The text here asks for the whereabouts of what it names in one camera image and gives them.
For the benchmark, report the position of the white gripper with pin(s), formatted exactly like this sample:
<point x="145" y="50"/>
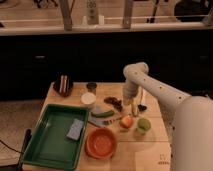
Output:
<point x="130" y="90"/>

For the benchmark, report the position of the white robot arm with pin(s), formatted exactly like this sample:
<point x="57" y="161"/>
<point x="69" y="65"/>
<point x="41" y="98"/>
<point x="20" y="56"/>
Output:
<point x="192" y="137"/>

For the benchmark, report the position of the red bowl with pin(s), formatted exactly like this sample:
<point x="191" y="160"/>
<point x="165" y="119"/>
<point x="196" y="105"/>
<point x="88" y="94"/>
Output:
<point x="101" y="143"/>

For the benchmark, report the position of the dark bowl with sticks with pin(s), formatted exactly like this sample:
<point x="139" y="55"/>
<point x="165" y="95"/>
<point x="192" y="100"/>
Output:
<point x="63" y="86"/>

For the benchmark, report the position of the yellow banana toy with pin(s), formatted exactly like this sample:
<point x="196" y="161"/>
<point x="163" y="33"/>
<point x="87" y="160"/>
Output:
<point x="134" y="108"/>

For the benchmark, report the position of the green pepper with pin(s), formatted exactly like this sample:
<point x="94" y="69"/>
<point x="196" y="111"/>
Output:
<point x="103" y="115"/>

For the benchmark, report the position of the orange tomato toy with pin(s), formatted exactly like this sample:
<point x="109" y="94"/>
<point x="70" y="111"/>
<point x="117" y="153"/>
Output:
<point x="126" y="122"/>

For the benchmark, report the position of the green cup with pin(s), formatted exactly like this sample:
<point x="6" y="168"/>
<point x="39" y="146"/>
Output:
<point x="143" y="125"/>

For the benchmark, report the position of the metal fork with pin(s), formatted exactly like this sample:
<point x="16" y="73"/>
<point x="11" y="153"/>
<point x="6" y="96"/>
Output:
<point x="110" y="121"/>

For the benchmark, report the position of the small dark cup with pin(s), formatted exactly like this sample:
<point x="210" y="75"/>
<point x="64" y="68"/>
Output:
<point x="91" y="87"/>

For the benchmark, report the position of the white round container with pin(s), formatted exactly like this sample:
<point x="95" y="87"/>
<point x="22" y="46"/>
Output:
<point x="88" y="99"/>

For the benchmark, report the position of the grey cloth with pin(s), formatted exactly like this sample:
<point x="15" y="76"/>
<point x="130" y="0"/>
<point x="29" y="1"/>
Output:
<point x="94" y="120"/>

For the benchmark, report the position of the blue sponge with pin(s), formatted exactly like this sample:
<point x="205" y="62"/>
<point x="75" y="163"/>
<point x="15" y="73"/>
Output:
<point x="75" y="129"/>

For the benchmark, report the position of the green plastic tray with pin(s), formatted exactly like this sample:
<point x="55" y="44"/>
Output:
<point x="49" y="146"/>

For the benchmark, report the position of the white remote control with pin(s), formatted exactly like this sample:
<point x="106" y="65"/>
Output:
<point x="92" y="12"/>

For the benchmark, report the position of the wooden frame post right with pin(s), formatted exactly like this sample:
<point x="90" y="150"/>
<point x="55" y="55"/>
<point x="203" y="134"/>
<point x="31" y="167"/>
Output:
<point x="127" y="14"/>

